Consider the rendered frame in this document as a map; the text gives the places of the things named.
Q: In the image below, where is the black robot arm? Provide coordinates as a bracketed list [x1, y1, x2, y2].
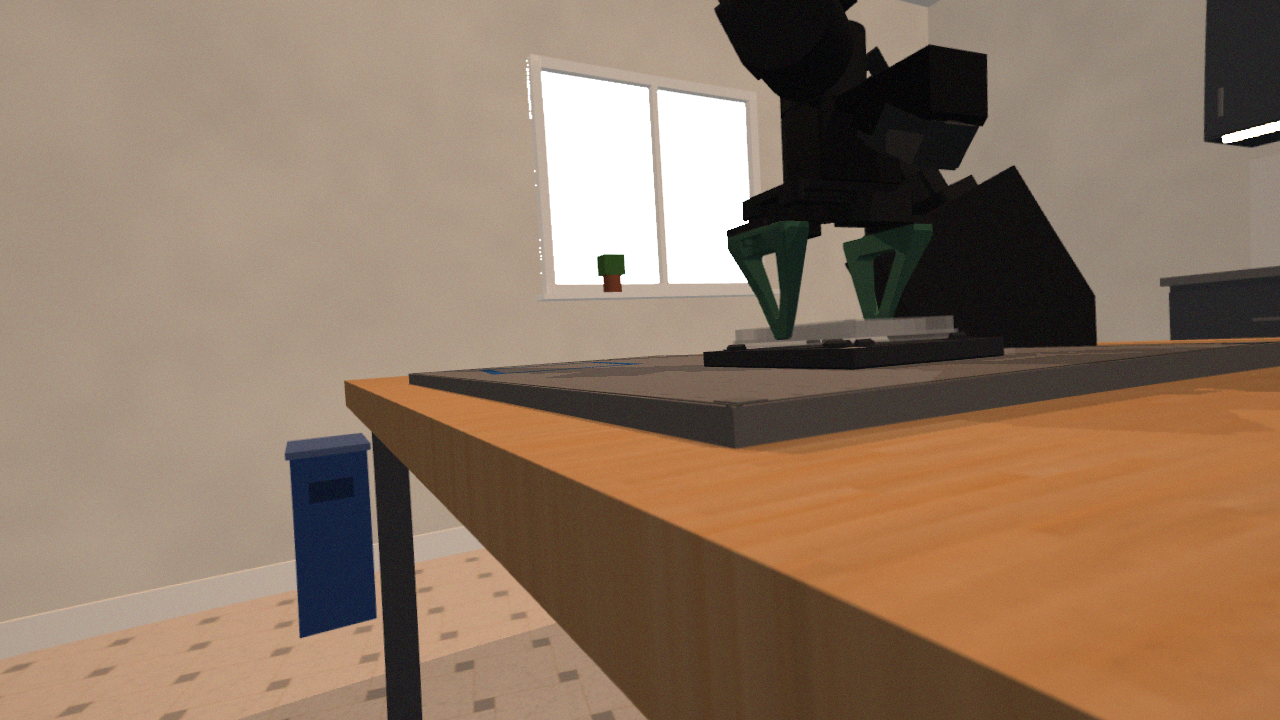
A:
[714, 0, 988, 215]

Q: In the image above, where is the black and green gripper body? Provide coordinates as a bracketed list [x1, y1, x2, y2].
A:
[726, 102, 932, 240]

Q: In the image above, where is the blue tape outline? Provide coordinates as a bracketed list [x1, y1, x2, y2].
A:
[480, 363, 640, 375]

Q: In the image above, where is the beige gridded plate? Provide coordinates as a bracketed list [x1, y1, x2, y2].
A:
[733, 315, 957, 348]

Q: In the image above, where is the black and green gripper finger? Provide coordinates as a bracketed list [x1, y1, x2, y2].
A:
[727, 222, 809, 340]
[844, 224, 933, 319]

